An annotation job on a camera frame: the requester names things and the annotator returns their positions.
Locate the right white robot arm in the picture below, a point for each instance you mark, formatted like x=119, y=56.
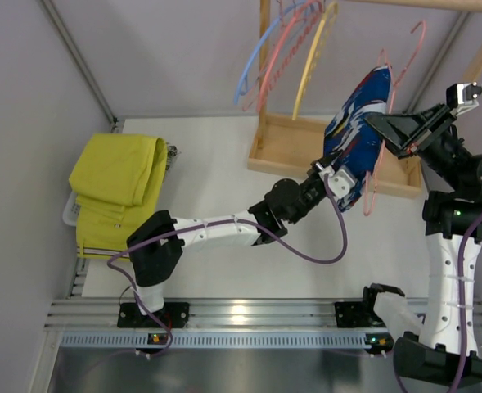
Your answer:
x=440, y=348

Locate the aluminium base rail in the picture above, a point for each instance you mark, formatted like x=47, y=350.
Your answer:
x=201, y=314

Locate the pink wire hanger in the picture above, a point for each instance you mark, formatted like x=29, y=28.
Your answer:
x=394, y=130

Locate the white plastic basket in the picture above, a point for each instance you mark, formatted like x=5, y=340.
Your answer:
x=71, y=211

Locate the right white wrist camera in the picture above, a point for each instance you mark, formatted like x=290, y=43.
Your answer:
x=463, y=96

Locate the blue plastic hanger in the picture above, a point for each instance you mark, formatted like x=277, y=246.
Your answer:
x=279, y=41

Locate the white slotted cable duct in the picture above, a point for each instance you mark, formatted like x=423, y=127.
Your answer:
x=338, y=340

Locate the blue patterned trousers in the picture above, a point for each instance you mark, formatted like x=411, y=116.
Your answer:
x=348, y=134

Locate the wooden clothes rack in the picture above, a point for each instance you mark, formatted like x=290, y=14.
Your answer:
x=283, y=146

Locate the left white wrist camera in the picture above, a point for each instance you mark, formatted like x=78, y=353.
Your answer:
x=339, y=183

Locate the yellow plastic hanger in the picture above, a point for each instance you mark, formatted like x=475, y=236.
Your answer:
x=323, y=31

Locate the pink plastic hanger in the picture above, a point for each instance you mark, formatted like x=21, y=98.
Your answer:
x=279, y=43

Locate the yellow folded trousers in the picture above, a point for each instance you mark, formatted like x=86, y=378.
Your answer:
x=117, y=179

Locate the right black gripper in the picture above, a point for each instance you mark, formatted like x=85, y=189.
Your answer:
x=427, y=132

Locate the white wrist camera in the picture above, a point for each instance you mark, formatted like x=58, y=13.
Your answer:
x=463, y=96
x=339, y=183

